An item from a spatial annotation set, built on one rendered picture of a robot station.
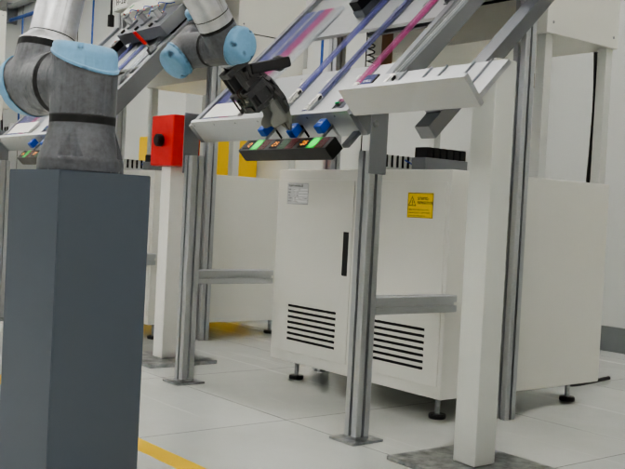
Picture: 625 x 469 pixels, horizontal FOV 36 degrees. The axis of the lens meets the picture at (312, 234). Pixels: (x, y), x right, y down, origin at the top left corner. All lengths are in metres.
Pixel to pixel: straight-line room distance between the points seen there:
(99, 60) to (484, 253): 0.82
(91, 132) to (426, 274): 1.00
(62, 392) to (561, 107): 2.97
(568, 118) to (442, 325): 2.00
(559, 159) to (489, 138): 2.27
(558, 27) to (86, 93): 1.39
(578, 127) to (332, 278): 1.80
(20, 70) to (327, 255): 1.14
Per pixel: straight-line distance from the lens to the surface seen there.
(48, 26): 1.86
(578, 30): 2.72
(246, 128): 2.46
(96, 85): 1.70
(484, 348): 1.93
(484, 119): 1.94
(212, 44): 1.97
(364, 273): 2.08
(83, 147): 1.68
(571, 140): 4.16
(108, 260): 1.68
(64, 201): 1.63
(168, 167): 3.04
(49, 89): 1.74
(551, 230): 2.62
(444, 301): 2.26
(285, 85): 2.52
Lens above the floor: 0.50
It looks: 1 degrees down
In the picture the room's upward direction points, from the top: 3 degrees clockwise
